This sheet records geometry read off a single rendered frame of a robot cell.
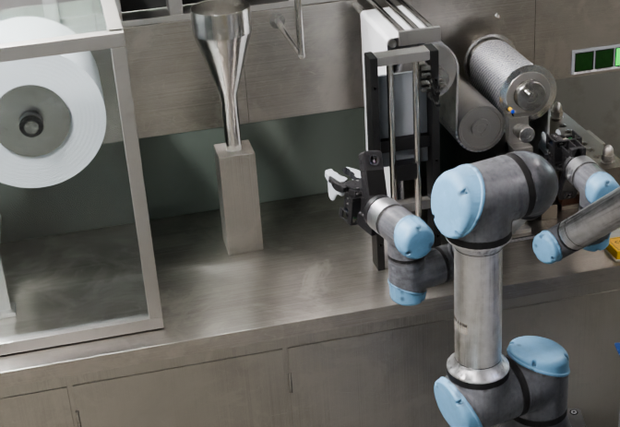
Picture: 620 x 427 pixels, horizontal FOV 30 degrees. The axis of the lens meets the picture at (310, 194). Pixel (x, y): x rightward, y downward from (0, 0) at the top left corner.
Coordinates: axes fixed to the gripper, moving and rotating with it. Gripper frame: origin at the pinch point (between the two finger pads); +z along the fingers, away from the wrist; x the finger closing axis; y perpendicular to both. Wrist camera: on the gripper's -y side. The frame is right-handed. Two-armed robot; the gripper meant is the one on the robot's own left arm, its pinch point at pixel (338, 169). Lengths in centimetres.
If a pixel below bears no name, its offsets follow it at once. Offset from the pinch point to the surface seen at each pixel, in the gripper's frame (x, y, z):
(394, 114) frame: 18.1, -8.3, 8.0
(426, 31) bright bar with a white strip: 28.7, -25.5, 14.5
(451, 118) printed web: 41.3, -1.7, 18.8
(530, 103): 57, -7, 9
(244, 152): -7.1, 7.7, 34.3
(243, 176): -7.6, 13.7, 33.6
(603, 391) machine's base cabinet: 72, 62, -17
